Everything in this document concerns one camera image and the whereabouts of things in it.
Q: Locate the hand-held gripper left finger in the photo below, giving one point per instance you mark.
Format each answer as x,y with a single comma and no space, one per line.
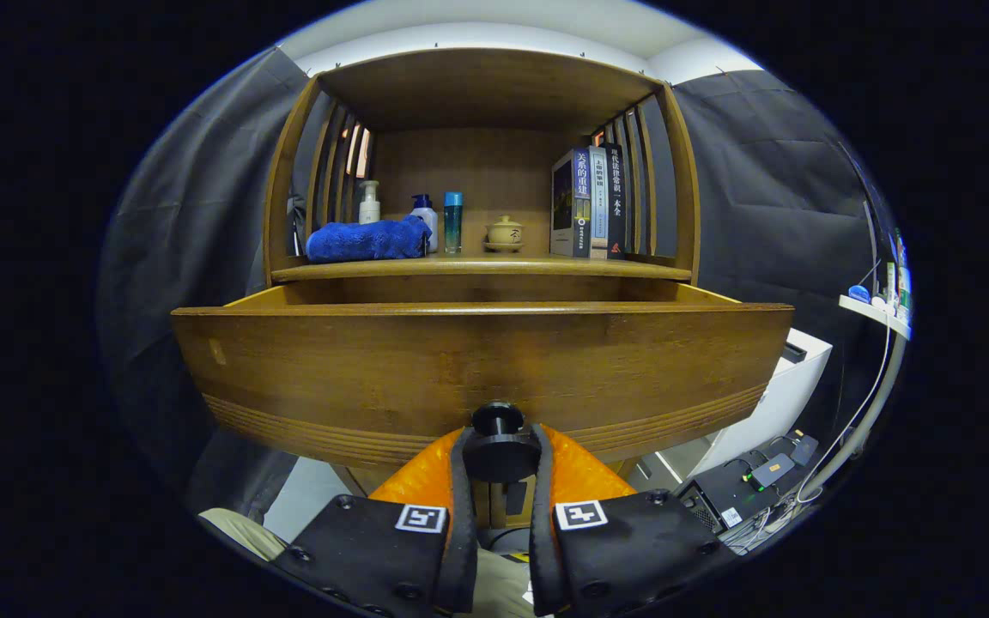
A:
463,549

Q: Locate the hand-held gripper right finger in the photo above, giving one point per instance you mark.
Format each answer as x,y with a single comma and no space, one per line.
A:
540,558

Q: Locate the black drawer knob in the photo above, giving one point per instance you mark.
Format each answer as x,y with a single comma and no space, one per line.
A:
501,455

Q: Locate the wooden drawer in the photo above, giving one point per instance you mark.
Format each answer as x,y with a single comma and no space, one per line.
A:
460,360

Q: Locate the wooden countertop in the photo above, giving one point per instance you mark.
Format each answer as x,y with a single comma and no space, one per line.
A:
494,268

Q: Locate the white side cabinet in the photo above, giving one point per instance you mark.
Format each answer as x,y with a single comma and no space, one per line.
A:
791,386

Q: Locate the black computer box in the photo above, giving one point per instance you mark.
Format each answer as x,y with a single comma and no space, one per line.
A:
718,498

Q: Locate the black power adapter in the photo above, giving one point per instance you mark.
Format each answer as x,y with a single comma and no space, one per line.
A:
772,470
802,448

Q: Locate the beige lidded tea cup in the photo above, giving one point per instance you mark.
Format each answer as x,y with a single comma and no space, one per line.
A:
504,233

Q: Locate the blue towel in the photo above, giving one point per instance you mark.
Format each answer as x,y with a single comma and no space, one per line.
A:
366,240

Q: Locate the clear blue bottle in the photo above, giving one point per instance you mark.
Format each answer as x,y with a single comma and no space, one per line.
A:
453,225

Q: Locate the white bottle with blue cap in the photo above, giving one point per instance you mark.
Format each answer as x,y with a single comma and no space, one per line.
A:
427,221

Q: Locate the book with blue spine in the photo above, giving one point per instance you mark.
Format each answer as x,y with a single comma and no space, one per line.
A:
570,206

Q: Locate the white pump bottle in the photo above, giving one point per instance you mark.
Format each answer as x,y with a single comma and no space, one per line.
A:
369,206

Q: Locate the book with pale spine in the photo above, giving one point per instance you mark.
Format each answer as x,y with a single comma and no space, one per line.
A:
598,206

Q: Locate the book with black spine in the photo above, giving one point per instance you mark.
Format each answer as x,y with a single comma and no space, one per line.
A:
616,202

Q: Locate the white side desk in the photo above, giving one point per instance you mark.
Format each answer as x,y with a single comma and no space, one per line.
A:
868,311

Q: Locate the small blue desk item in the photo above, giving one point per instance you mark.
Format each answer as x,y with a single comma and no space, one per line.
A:
859,294

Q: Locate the black backdrop cloth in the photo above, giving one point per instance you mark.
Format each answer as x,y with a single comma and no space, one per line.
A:
769,189

